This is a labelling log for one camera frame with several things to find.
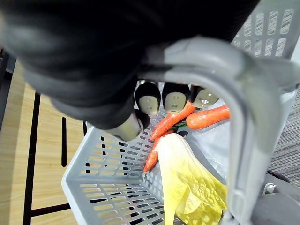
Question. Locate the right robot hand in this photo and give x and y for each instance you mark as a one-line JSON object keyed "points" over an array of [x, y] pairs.
{"points": [[77, 47]]}

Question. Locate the grey plastic shopping basket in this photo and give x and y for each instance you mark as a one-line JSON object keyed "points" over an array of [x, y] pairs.
{"points": [[248, 98]]}

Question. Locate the green leafy vegetable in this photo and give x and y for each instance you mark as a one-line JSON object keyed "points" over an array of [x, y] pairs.
{"points": [[180, 125]]}

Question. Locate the long curved orange carrot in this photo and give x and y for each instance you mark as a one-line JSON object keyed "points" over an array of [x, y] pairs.
{"points": [[172, 120]]}

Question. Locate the thin orange carrot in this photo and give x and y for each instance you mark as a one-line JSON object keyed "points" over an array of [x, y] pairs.
{"points": [[152, 157]]}

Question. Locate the thick orange carrot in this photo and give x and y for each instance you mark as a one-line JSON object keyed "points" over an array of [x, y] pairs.
{"points": [[206, 117]]}

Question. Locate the clear plastic bag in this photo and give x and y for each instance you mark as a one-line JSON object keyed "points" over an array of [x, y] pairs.
{"points": [[208, 147]]}

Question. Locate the yellow napa cabbage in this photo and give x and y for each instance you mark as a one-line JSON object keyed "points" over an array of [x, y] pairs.
{"points": [[185, 178]]}

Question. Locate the dark robot foot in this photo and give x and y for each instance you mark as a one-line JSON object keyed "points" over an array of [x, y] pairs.
{"points": [[276, 208]]}

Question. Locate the black metal shelf frame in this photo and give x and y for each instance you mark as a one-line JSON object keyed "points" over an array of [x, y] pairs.
{"points": [[32, 145]]}

